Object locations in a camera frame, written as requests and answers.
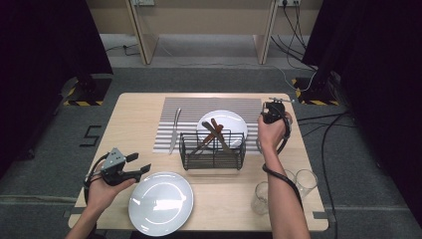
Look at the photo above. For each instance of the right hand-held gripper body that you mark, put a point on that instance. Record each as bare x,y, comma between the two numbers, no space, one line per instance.
273,113

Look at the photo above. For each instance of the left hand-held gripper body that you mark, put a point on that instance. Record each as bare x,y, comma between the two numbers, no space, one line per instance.
114,169

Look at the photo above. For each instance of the white round plate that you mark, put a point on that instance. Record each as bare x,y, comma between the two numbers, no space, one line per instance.
232,121
161,209

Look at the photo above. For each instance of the silver table knife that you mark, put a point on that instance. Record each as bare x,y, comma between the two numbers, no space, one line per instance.
174,132

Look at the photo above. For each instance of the person's right hand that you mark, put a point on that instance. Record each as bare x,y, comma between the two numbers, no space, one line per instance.
273,137

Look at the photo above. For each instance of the person's left hand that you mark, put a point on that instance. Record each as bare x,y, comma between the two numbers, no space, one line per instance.
104,197

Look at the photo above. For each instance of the black stand base striped tape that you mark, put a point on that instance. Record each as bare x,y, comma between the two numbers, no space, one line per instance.
308,96
99,89

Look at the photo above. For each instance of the grey tape patch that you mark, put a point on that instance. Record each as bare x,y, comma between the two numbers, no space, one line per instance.
320,215
77,211

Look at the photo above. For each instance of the striped placemat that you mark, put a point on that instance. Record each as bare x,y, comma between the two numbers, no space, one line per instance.
199,106

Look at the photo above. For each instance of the white power strip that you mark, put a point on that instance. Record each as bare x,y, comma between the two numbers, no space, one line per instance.
288,2

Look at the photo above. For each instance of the black curtain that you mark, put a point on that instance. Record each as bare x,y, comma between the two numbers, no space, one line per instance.
381,83
40,66

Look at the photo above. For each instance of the white wall outlet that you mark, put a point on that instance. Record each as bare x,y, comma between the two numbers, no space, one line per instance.
142,2

